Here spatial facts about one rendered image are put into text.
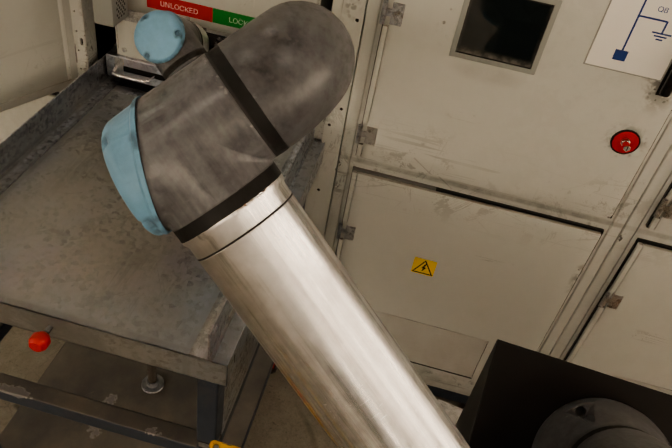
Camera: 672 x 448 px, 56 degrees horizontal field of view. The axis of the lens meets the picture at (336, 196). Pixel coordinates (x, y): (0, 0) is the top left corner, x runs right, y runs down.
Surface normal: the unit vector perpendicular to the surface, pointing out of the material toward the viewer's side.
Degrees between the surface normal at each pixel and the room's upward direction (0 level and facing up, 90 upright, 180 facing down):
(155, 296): 0
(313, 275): 42
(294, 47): 31
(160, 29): 57
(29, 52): 90
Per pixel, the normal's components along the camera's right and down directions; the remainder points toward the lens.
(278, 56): 0.29, -0.29
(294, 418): 0.15, -0.77
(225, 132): 0.25, 0.34
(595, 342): -0.22, 0.59
